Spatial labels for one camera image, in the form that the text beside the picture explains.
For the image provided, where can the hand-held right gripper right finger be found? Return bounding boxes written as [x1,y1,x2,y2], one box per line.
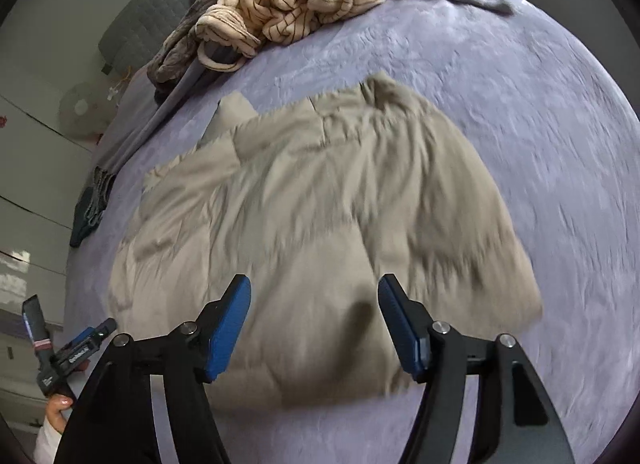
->
[377,273,576,464]

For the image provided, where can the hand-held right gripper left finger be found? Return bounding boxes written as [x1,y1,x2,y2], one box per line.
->
[52,274,252,464]

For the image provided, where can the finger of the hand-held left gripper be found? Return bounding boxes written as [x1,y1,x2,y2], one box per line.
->
[52,318,118,370]
[21,295,53,370]

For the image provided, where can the beige puffer jacket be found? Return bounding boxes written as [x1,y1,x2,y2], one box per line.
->
[107,71,545,412]

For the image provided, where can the person's left forearm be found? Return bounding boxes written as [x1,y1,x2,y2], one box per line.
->
[34,419,68,464]

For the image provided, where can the person's left hand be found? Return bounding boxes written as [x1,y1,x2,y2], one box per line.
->
[44,391,76,432]

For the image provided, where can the dark teal fringed scarf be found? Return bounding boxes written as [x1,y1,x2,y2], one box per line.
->
[69,166,118,249]

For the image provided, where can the white wardrobe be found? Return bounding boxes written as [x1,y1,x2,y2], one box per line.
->
[0,94,96,295]

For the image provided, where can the white standing fan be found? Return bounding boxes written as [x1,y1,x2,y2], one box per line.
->
[59,81,113,139]

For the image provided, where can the grey folded cloth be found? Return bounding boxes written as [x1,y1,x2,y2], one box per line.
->
[100,58,211,169]

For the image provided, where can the dark brown garment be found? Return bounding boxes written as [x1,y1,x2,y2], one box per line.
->
[147,0,241,94]

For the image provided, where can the grey quilted headboard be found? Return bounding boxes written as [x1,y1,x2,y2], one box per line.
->
[97,0,241,77]

